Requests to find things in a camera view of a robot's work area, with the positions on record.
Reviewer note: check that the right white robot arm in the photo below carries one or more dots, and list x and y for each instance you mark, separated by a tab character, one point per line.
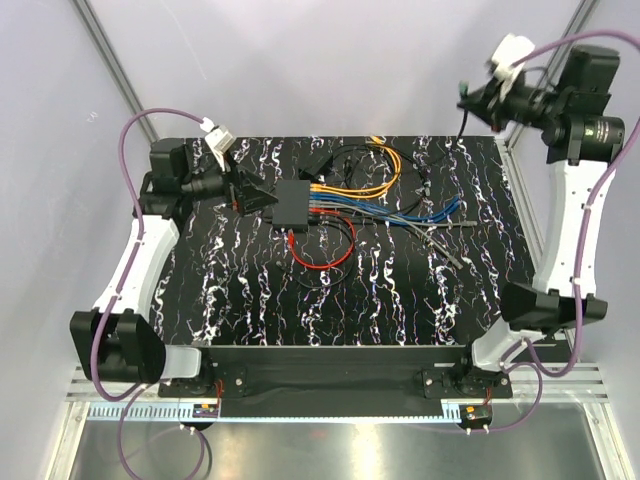
582	143

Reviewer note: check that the black network switch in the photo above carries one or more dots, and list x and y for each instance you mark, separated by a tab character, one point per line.
291	212

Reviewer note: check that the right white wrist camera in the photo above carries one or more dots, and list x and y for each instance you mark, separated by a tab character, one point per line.
501	64

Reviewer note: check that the black power adapter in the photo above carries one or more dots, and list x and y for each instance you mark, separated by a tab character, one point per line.
313	168

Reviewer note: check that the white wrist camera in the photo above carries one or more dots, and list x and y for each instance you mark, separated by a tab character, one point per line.
501	64
219	139

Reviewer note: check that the aluminium frame rail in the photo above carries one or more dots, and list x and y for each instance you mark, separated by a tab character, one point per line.
583	384

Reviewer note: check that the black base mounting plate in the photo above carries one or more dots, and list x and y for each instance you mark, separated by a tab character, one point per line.
405	359

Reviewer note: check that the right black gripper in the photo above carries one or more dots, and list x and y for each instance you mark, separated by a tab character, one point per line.
478	103

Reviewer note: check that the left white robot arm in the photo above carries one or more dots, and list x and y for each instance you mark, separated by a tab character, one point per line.
114	340

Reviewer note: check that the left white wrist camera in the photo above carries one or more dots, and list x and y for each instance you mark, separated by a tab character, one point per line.
219	139

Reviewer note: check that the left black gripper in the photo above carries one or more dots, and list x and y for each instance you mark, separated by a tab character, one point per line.
242	190

